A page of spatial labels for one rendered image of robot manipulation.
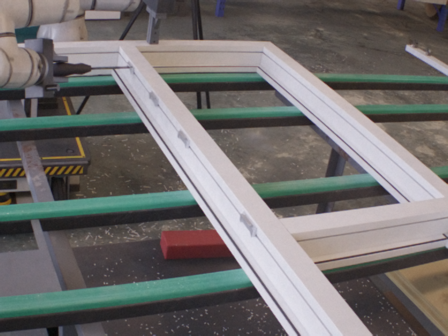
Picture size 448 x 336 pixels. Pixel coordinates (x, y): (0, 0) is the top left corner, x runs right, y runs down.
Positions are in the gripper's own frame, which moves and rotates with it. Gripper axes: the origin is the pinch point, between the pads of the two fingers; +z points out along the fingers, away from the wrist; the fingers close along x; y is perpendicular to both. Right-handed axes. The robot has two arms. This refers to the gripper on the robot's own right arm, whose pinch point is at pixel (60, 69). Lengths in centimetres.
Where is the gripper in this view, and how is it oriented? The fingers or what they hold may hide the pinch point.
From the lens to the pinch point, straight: 156.1
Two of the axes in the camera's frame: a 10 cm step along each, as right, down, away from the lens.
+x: -0.2, -9.9, -1.1
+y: 9.7, 0.0, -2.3
